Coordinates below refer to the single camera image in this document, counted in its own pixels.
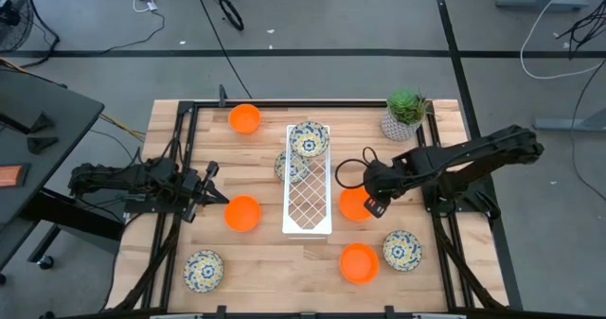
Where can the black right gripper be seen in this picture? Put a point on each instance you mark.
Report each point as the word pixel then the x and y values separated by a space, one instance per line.
pixel 381 182

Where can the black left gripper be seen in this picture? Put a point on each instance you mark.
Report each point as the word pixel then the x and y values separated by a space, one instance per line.
pixel 196 186

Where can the orange plastic bowl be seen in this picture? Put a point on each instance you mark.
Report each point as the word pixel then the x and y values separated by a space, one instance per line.
pixel 244 118
pixel 359 263
pixel 242 213
pixel 352 205

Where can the yellow floral patterned bowl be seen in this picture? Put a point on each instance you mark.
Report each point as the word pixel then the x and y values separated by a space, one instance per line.
pixel 309 139
pixel 402 250
pixel 280 166
pixel 203 271

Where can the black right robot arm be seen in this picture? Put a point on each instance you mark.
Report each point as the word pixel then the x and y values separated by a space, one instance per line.
pixel 473 153

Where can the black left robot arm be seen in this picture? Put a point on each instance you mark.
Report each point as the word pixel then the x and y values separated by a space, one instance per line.
pixel 118 177

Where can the succulent in patterned pot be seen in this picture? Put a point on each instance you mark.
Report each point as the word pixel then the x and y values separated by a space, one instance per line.
pixel 404 113

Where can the white lattice shelf rack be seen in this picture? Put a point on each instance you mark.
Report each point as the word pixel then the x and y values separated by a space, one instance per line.
pixel 307 230

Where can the black side table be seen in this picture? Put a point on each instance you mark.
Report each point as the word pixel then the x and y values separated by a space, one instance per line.
pixel 47 101

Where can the black floor fan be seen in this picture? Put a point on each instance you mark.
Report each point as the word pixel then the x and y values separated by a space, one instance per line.
pixel 14 30

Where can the black metal rig frame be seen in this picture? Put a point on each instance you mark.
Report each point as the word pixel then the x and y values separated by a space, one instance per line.
pixel 284 104

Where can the silver aluminium bracket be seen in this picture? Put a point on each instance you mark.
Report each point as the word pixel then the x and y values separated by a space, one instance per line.
pixel 438 316
pixel 175 316

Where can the black triangular bracket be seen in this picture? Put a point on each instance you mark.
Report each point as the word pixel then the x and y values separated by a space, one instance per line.
pixel 41 121
pixel 41 145

